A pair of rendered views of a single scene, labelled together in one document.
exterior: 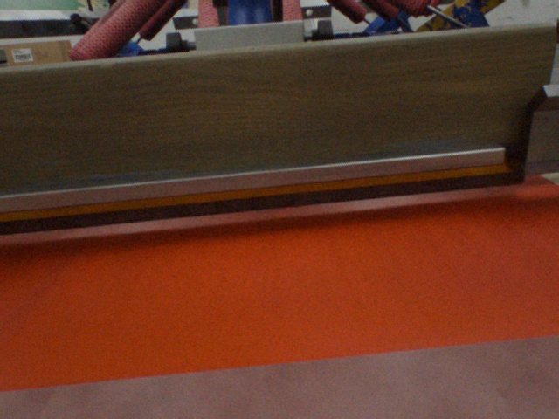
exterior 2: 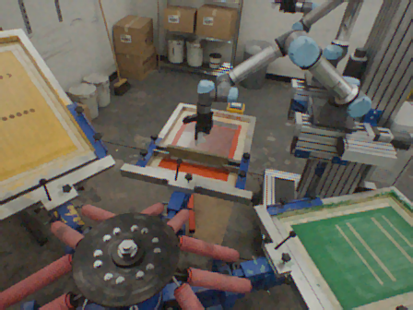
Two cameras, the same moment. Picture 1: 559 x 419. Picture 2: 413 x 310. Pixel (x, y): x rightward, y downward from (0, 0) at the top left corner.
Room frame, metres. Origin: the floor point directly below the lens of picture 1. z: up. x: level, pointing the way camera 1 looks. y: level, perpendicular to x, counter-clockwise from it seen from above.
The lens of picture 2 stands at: (1.51, 0.32, 2.08)
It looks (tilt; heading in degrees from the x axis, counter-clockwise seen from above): 38 degrees down; 191
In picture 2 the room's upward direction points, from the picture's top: 6 degrees clockwise
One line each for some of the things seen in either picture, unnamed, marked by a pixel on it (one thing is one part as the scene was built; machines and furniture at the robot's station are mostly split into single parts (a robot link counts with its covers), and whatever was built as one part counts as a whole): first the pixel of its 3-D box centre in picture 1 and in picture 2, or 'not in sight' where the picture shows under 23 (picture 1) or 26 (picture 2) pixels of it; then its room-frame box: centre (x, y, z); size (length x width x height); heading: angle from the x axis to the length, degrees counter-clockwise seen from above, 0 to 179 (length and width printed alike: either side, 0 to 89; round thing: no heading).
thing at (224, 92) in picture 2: not in sight; (225, 93); (0.21, 0.13, 1.42); 0.11 x 0.11 x 0.08; 16
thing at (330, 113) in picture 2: not in sight; (336, 108); (-0.09, 0.72, 1.31); 0.15 x 0.15 x 0.10
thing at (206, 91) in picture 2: not in sight; (206, 92); (0.25, 0.04, 1.42); 0.09 x 0.08 x 0.11; 106
